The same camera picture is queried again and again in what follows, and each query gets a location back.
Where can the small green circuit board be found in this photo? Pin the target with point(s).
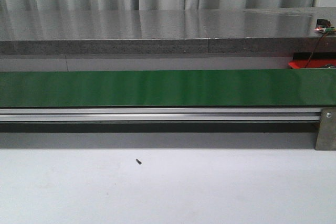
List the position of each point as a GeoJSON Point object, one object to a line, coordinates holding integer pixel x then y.
{"type": "Point", "coordinates": [324, 26]}

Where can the green conveyor belt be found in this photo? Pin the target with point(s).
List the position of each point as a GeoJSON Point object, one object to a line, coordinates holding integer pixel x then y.
{"type": "Point", "coordinates": [265, 87]}

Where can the red plastic tray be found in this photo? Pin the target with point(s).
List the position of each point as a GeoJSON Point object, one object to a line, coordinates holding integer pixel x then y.
{"type": "Point", "coordinates": [302, 64]}

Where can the steel conveyor support bracket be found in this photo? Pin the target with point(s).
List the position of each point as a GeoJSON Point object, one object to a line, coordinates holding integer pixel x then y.
{"type": "Point", "coordinates": [326, 133]}

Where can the grey stone counter shelf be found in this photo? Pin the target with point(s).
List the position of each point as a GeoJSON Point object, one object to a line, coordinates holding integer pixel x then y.
{"type": "Point", "coordinates": [107, 32]}

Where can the aluminium conveyor side rail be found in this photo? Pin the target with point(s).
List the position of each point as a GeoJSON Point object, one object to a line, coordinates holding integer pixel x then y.
{"type": "Point", "coordinates": [160, 114]}

